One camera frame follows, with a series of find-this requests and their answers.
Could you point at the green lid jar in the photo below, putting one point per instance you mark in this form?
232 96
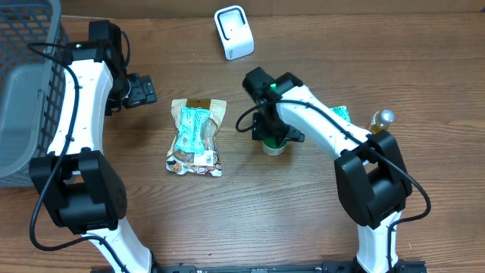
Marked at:
270 146

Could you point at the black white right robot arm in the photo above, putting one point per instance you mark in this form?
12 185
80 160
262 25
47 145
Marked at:
369 169

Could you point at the yellow dish soap bottle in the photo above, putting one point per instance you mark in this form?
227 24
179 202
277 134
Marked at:
381 120

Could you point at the white barcode scanner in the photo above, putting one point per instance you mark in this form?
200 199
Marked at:
234 31

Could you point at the teal tissue pack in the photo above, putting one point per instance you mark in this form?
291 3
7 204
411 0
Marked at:
342 111

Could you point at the teal wipes packet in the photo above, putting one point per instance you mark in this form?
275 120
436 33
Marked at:
191 125

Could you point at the grey plastic basket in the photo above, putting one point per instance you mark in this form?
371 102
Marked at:
32 87

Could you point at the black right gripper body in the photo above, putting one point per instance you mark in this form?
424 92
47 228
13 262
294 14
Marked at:
273 125

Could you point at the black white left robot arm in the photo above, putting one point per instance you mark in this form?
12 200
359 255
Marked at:
76 184

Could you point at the brown snack pouch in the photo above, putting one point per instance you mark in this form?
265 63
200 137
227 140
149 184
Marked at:
208 162

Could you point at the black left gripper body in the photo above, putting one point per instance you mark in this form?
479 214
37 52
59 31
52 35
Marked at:
140 93

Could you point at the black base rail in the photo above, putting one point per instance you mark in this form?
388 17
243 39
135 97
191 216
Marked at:
326 267

